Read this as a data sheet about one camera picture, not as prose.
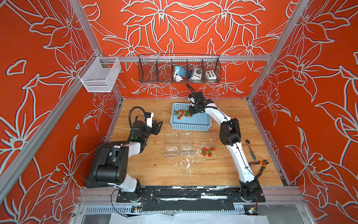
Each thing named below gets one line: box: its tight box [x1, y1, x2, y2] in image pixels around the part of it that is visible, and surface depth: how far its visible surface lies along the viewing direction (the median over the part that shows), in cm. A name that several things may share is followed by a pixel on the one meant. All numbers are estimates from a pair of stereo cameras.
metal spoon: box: [245, 139, 257, 161], surface depth 91 cm
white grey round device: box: [188, 66, 203, 81], surface depth 94 cm
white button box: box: [205, 70, 217, 80], surface depth 96 cm
